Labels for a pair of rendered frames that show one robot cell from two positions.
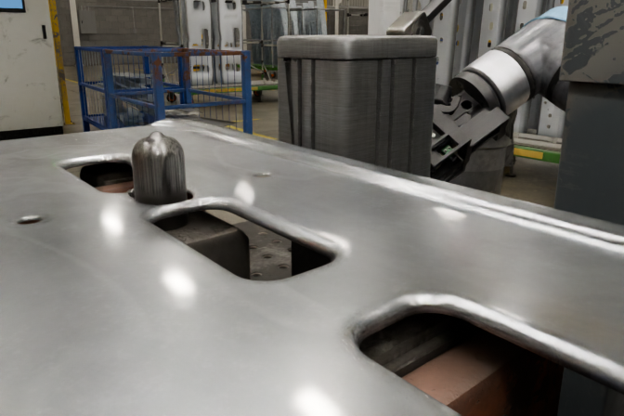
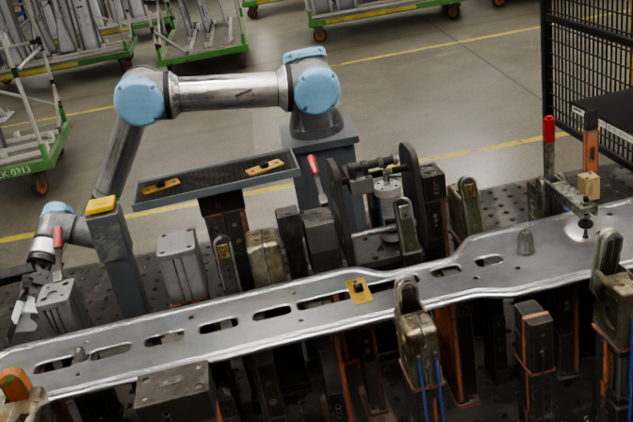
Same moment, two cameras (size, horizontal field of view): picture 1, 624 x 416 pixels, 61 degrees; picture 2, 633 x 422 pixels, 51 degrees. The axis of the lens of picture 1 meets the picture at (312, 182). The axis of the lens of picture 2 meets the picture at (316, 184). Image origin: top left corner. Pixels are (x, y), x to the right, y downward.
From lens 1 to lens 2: 1.19 m
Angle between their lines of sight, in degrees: 53
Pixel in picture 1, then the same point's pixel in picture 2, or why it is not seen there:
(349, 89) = (72, 309)
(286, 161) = (79, 336)
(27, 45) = not seen: outside the picture
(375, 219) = (123, 334)
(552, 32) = (57, 218)
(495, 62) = (45, 243)
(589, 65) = (107, 257)
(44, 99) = not seen: outside the picture
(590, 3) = (100, 242)
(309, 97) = (58, 317)
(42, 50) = not seen: outside the picture
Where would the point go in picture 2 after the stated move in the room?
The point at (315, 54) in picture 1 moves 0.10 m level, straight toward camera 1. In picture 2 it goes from (56, 306) to (91, 316)
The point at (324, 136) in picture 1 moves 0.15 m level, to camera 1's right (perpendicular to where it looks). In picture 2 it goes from (69, 324) to (121, 284)
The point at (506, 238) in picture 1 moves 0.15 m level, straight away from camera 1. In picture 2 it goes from (143, 324) to (113, 297)
